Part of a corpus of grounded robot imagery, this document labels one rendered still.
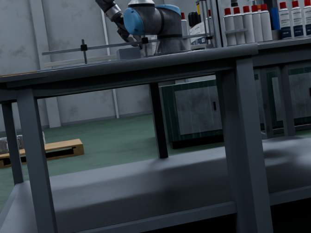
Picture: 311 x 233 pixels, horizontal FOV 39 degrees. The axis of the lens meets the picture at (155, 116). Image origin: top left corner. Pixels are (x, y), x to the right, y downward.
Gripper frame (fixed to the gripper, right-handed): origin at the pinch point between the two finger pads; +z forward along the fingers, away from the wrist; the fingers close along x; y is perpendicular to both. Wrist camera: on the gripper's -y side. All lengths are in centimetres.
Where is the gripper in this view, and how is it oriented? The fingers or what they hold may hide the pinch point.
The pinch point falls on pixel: (140, 46)
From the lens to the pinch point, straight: 231.0
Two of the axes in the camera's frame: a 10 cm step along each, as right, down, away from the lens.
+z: 6.0, 7.8, 1.6
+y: -2.1, -0.4, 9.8
